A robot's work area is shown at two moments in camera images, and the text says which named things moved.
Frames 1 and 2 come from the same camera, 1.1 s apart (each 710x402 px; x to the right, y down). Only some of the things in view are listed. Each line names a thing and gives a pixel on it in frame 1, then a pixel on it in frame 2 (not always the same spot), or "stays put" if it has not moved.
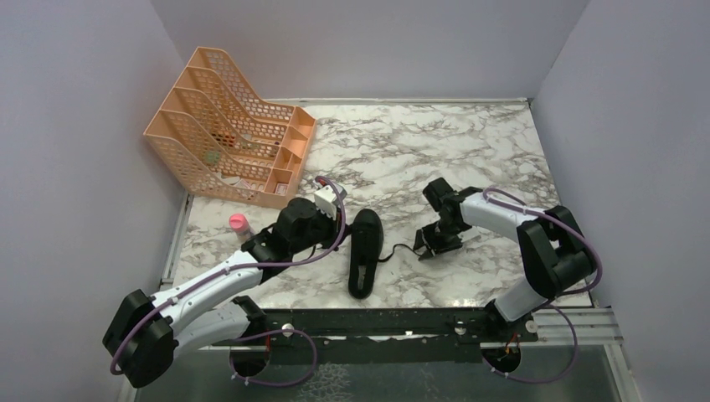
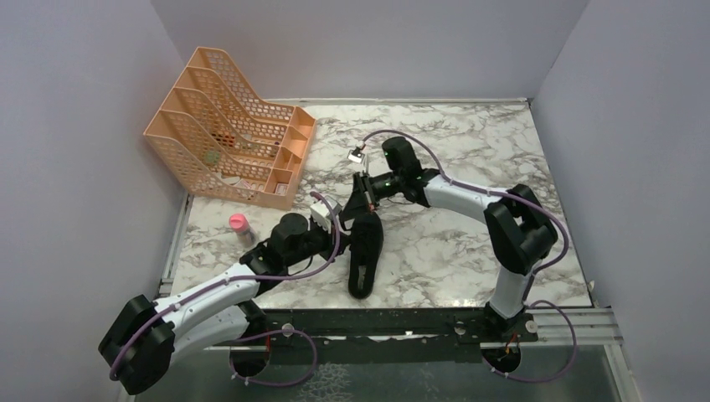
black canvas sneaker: (367, 238) stays put
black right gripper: (424, 236) to (362, 197)
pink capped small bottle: (239, 224) stays put
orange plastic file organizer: (213, 136) stays put
